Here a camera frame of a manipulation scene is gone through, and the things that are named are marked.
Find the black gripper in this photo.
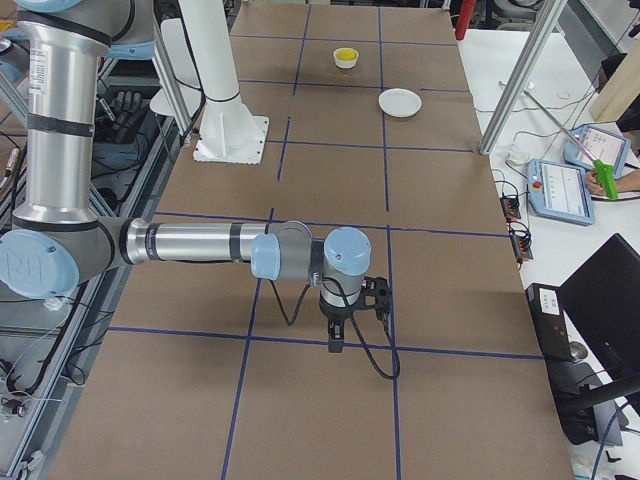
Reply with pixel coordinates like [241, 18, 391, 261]
[319, 297, 354, 353]

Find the yellow lemon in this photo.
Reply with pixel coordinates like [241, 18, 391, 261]
[336, 48, 358, 61]

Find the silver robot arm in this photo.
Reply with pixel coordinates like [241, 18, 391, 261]
[1, 1, 371, 353]

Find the white plate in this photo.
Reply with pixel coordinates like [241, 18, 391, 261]
[378, 88, 422, 118]

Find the white bowl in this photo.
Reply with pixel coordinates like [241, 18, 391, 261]
[333, 47, 359, 70]

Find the brown paper table mat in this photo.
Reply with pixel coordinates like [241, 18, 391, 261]
[50, 2, 573, 479]

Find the black mini computer box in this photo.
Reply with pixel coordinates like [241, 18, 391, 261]
[525, 283, 588, 363]

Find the white folded cloth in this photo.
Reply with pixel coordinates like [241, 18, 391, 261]
[505, 145, 531, 166]

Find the near teach pendant tablet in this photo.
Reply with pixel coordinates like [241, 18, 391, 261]
[527, 159, 595, 225]

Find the teach pendant tablet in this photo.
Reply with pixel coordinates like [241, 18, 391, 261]
[563, 125, 631, 179]
[527, 159, 595, 225]

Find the black monitor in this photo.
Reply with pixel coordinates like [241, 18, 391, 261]
[558, 233, 639, 379]

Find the far teach pendant tablet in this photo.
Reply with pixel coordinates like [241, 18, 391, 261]
[563, 125, 631, 179]

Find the red fire extinguisher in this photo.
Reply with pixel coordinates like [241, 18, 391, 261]
[455, 0, 476, 41]

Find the person in black shirt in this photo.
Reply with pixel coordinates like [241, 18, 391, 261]
[585, 52, 640, 196]

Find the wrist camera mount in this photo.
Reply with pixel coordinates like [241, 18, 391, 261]
[353, 276, 392, 327]

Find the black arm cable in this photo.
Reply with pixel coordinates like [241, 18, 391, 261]
[269, 279, 402, 381]

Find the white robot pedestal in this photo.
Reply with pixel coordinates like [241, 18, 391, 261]
[179, 0, 269, 165]

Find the green handled reacher grabber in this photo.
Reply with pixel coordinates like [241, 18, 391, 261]
[522, 89, 619, 200]

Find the aluminium frame post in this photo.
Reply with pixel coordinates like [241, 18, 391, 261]
[479, 0, 567, 155]

